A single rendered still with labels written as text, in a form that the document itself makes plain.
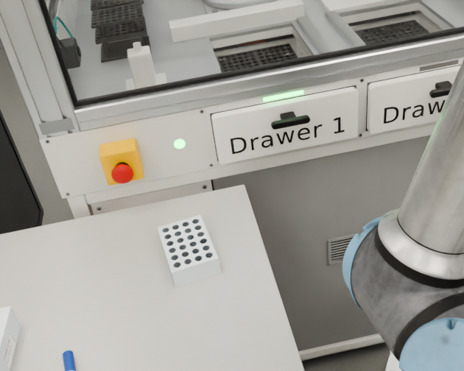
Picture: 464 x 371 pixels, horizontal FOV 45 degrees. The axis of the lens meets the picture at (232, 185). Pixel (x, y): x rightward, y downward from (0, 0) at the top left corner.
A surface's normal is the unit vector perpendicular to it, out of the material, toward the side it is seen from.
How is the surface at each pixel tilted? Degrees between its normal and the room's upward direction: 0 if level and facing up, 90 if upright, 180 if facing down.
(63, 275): 0
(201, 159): 90
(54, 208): 0
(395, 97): 90
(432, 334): 49
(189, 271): 90
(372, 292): 72
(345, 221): 90
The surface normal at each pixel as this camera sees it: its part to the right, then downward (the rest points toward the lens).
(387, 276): -0.79, 0.24
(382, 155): 0.18, 0.59
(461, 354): -0.71, -0.20
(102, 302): -0.12, -0.78
